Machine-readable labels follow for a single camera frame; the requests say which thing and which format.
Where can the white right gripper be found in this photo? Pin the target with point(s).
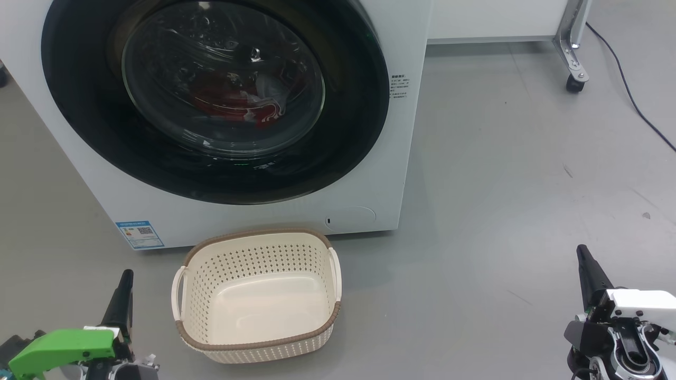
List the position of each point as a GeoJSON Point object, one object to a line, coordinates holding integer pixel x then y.
{"type": "Point", "coordinates": [639, 303]}

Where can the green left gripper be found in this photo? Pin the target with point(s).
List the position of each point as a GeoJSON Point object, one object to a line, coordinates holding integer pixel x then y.
{"type": "Point", "coordinates": [63, 345]}

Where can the black round glass washer door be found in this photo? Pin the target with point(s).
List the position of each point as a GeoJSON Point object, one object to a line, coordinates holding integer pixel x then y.
{"type": "Point", "coordinates": [84, 105]}

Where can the red and white garment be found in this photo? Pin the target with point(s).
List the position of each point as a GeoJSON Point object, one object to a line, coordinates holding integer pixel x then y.
{"type": "Point", "coordinates": [227, 103]}

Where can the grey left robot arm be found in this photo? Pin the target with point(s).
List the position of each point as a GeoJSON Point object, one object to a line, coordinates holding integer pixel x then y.
{"type": "Point", "coordinates": [137, 372]}

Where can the cream perforated basket brown rim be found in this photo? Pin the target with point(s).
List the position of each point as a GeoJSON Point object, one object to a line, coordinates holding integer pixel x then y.
{"type": "Point", "coordinates": [264, 311]}

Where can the white front-load washing machine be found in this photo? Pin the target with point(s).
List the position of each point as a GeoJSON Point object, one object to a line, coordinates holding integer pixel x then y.
{"type": "Point", "coordinates": [264, 221]}

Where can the blue energy label sticker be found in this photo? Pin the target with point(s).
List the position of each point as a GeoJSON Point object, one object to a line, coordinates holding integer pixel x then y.
{"type": "Point", "coordinates": [140, 235]}

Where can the small printed text sticker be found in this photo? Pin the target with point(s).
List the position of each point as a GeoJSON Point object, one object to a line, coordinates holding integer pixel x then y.
{"type": "Point", "coordinates": [400, 87]}

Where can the white table with metal leg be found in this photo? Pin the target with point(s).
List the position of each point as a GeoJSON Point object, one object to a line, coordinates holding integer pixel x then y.
{"type": "Point", "coordinates": [496, 18]}

